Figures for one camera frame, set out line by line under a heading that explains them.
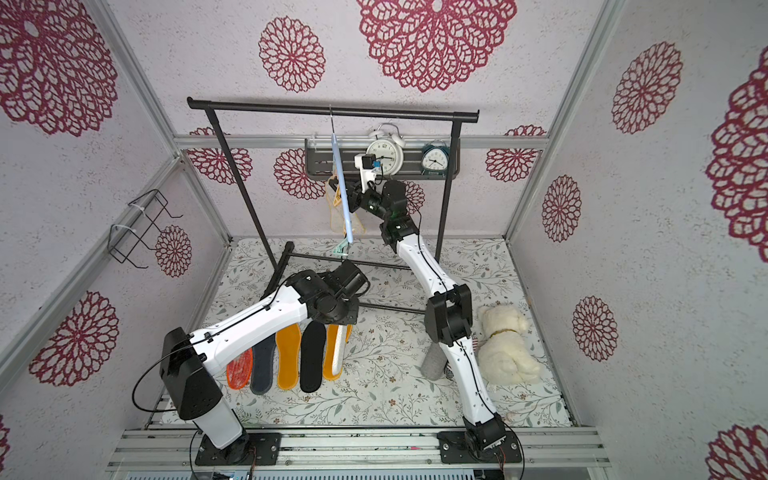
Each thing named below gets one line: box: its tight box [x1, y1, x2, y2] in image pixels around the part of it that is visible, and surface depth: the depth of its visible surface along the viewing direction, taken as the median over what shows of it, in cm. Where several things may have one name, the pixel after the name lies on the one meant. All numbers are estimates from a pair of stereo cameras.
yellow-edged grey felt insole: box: [322, 324, 353, 381], surface depth 78 cm
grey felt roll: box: [420, 342, 447, 381], surface depth 87 cm
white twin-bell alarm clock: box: [366, 122, 406, 176], surface depth 89 cm
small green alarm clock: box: [421, 140, 450, 178], surface depth 92 cm
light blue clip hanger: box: [329, 105, 353, 257], surface depth 60 cm
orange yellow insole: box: [276, 323, 301, 391], surface depth 89 cm
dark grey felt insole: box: [250, 334, 276, 395], surface depth 87 cm
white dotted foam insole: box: [300, 320, 326, 393], surface depth 89 cm
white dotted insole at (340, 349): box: [332, 325, 348, 376], surface depth 76 cm
